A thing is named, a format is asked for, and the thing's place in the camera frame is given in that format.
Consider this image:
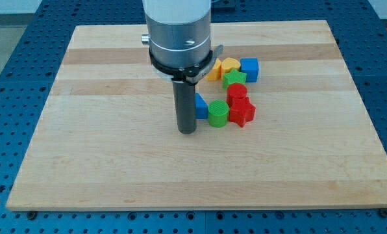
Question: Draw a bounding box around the light wooden board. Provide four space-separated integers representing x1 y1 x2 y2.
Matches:
6 20 387 211

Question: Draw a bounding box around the blue triangle block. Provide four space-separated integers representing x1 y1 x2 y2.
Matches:
195 93 208 119

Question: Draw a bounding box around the green star block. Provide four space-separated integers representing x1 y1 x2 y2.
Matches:
223 69 247 89

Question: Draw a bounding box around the blue cube block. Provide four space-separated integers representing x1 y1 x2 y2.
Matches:
240 58 260 83

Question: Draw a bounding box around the black clamp ring mount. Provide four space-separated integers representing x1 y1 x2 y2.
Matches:
149 44 223 85

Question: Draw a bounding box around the red star block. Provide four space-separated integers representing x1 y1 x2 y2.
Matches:
229 97 256 127

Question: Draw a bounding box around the yellow heart block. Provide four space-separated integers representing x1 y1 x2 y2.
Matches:
221 57 241 77

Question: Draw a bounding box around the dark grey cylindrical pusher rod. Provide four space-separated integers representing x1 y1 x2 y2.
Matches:
173 82 197 134

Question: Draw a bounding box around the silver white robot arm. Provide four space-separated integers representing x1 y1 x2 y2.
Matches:
142 0 223 134

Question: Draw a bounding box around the red cylinder block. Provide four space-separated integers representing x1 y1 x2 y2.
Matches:
226 83 247 107

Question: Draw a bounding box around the yellow hexagon block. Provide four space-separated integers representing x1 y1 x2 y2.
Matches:
205 58 222 81

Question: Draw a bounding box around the green cylinder block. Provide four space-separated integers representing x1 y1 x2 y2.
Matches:
208 99 229 127

